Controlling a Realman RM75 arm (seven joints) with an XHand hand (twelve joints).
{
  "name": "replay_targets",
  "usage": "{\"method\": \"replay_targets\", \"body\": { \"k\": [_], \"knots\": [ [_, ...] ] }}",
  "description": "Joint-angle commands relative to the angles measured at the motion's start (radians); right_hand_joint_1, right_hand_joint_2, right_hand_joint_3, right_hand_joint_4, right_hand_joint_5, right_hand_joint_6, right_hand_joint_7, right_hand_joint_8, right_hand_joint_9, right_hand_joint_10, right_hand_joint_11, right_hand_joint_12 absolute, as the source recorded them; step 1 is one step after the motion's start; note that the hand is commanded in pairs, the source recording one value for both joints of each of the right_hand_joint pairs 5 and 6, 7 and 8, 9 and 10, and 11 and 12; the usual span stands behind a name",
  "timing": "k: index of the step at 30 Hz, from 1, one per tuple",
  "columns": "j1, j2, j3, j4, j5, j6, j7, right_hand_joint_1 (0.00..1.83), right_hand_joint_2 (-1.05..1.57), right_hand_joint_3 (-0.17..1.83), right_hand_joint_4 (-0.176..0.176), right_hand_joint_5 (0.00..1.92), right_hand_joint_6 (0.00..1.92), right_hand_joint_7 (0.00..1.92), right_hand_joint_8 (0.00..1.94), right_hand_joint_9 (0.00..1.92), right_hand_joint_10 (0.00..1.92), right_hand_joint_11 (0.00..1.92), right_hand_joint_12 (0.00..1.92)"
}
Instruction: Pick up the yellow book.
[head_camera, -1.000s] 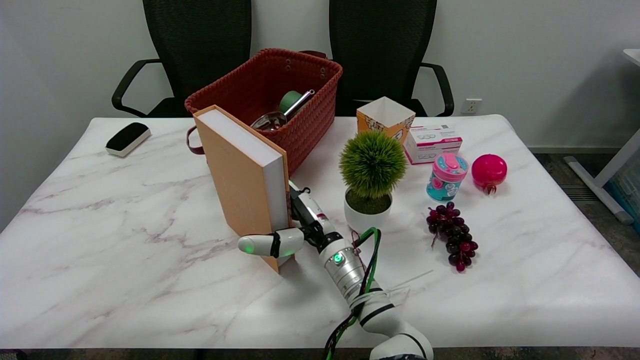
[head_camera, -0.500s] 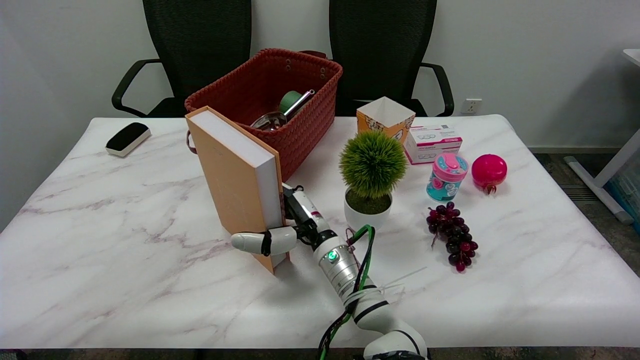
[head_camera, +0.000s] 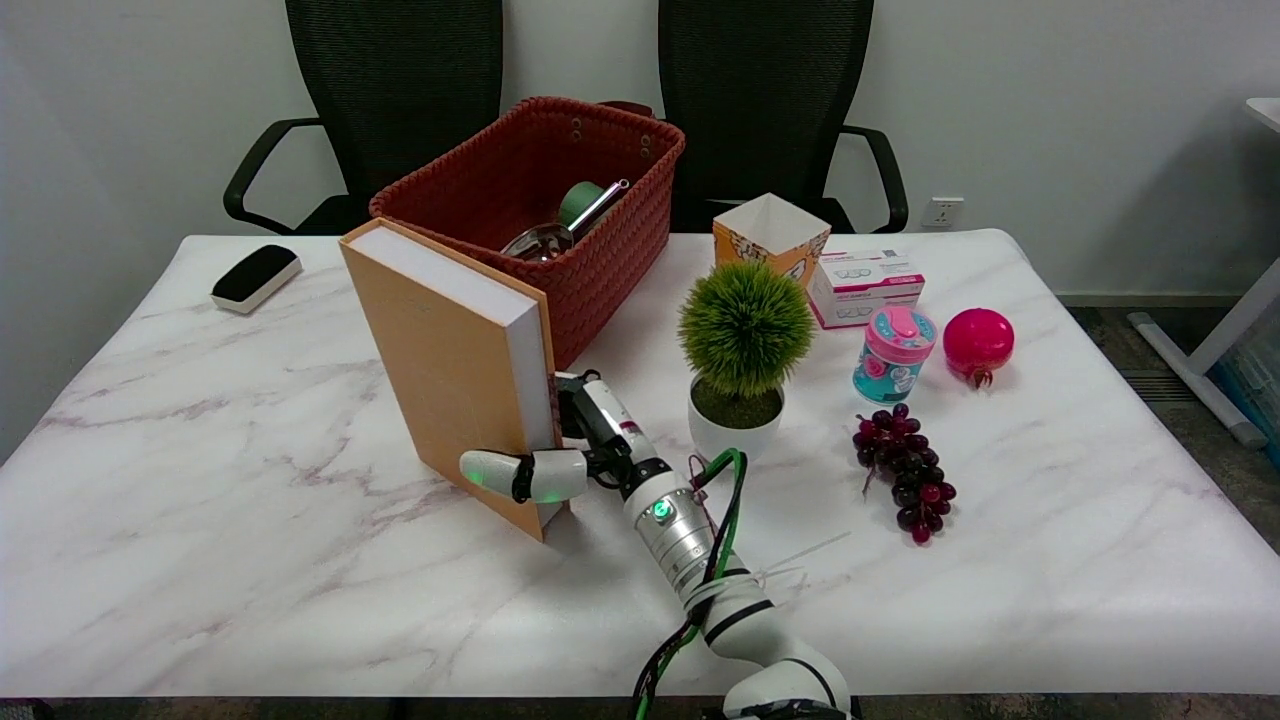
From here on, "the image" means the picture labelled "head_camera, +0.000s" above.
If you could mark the white zip tie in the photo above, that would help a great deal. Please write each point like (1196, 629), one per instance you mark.
(800, 553)

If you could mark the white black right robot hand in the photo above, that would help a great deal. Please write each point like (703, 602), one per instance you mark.
(610, 420)

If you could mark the black mesh office chair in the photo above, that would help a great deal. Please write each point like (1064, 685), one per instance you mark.
(765, 100)
(400, 90)

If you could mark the black white board eraser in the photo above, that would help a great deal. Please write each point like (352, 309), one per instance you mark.
(255, 272)

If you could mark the white wall socket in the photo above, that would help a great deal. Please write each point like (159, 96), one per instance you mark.
(942, 212)

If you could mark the red-brown woven basket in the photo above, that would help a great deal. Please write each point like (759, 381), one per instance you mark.
(620, 250)

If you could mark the steel ladle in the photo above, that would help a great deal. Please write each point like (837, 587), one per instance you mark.
(540, 240)

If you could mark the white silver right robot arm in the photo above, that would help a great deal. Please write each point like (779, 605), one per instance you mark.
(680, 540)

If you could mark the green ball plant white pot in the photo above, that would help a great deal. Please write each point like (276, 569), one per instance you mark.
(747, 330)

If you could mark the thick yellow book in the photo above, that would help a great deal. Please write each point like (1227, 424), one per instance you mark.
(440, 370)

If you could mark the blue storage crate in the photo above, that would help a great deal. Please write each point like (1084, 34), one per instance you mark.
(1262, 385)

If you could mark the dark red grape bunch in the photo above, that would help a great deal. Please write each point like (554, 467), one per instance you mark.
(905, 460)

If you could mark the pink toy pomegranate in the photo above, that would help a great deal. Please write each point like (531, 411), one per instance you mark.
(978, 340)

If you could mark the green cup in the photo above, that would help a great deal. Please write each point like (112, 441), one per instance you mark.
(577, 202)

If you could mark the white pink carton box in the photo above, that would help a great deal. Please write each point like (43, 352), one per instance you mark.
(865, 285)

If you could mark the white desk frame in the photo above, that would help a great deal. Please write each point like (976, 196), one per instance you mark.
(1180, 362)

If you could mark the orange paper popcorn box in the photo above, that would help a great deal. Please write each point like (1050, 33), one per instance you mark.
(750, 248)

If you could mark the pink teal lidded cup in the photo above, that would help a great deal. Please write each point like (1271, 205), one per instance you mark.
(890, 365)

